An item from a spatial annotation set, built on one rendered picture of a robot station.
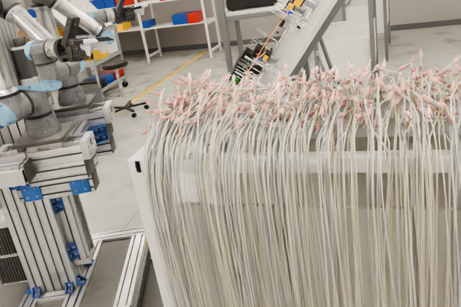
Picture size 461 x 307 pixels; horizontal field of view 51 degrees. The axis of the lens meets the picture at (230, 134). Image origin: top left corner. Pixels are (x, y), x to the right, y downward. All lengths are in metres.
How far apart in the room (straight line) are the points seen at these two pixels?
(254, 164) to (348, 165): 0.17
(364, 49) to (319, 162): 4.24
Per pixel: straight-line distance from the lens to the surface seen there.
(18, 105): 2.17
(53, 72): 1.97
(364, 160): 0.86
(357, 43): 5.06
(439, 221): 0.92
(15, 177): 2.26
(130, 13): 2.93
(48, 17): 2.83
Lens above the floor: 1.80
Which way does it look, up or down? 21 degrees down
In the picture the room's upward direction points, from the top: 9 degrees counter-clockwise
